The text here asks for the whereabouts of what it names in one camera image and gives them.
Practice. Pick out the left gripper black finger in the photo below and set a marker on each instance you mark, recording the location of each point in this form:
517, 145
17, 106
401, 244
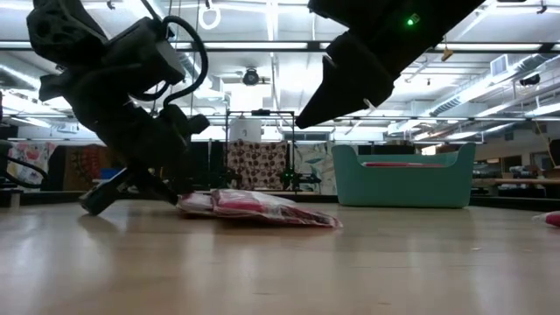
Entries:
162, 186
102, 194

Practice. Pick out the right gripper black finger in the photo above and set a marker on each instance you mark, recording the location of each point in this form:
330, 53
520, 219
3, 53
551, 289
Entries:
345, 83

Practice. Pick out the red popcorn bag clear wrapper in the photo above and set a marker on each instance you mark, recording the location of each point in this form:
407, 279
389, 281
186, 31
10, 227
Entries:
551, 219
262, 205
194, 203

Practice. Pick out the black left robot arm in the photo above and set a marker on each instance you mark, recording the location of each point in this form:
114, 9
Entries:
61, 30

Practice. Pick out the blue box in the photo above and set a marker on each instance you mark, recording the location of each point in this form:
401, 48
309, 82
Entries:
109, 173

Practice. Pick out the dark orange patterned cloth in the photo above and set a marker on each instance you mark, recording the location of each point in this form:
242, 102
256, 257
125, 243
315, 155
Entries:
83, 166

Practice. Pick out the floral print cloth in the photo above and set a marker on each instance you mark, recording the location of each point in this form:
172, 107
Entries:
30, 157

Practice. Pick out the leaf print cloth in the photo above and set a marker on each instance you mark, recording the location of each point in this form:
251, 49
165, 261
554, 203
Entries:
312, 166

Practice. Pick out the black overhead beam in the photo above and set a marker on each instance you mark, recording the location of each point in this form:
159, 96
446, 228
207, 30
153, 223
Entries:
262, 45

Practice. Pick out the black round ceiling lamp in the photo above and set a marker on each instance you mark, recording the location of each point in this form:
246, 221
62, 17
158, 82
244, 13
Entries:
251, 77

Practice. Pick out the brown dotted cloth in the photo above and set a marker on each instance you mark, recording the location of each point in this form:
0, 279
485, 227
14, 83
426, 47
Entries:
256, 164

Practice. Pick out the black background robot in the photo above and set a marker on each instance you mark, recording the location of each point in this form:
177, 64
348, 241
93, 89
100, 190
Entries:
302, 179

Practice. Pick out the white ceiling vent box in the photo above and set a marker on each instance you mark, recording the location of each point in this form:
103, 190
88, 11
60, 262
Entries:
499, 65

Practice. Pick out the teal plastic basket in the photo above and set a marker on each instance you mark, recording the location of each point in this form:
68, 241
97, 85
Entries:
402, 188

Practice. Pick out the black ceiling device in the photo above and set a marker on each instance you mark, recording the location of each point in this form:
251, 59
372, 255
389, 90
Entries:
529, 80

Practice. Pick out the wooden background table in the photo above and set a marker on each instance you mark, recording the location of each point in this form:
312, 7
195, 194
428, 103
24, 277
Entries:
516, 181

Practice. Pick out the black aluminium table frame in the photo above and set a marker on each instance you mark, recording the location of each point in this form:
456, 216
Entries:
44, 198

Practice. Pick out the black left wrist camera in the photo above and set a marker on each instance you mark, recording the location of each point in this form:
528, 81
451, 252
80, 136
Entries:
144, 57

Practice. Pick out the black metal stand frame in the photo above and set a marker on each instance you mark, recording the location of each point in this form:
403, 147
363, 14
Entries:
261, 112

